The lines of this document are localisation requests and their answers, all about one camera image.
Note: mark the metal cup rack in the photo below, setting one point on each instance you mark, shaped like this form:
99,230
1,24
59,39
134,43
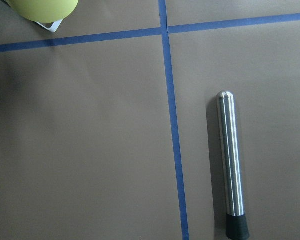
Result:
51,27

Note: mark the yellow-green cup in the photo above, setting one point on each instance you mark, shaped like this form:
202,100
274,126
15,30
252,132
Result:
43,11

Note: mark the steel muddler black tip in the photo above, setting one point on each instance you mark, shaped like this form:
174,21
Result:
236,222

